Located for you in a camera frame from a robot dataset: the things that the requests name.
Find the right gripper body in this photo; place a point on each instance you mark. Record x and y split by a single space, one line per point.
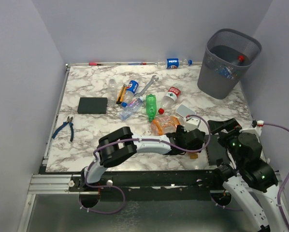
229 139

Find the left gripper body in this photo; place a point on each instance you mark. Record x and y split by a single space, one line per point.
180 131

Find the blue label water bottle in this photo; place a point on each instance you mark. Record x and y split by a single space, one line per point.
219 68

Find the red label clear bottle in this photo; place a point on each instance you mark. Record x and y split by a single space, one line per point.
238 62

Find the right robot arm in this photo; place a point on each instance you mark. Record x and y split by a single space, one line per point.
253 182

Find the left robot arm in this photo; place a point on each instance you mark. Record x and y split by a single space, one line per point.
120 145

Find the grey mesh waste bin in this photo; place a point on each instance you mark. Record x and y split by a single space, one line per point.
228 56

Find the black notebook right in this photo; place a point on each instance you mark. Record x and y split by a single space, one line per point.
216 153

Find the small orange juice bottle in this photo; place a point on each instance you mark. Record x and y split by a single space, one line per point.
193 156

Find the large orange label bottle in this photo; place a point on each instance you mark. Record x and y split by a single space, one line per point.
165 124

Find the grey white rectangular pad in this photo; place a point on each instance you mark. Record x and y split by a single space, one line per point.
184 111

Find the red green label water bottle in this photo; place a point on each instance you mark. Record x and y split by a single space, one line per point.
170 98

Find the green plastic bottle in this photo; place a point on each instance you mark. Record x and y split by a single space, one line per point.
151 107

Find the clear bottle purple label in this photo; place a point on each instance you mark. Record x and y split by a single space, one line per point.
131 108

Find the silver open-end wrench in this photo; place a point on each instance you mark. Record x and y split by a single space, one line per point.
154 78

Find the Pepsi bottle blue label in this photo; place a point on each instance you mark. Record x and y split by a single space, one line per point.
129 92

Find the Pepsi bottle at back edge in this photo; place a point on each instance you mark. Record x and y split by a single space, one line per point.
174 63

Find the clear empty bottle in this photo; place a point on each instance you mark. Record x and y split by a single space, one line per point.
112 90

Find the black box left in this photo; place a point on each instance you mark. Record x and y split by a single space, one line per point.
92 105

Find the blue handled screwdriver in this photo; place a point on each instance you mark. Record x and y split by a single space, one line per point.
137 63

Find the red handled screwdriver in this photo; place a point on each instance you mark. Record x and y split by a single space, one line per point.
95 64

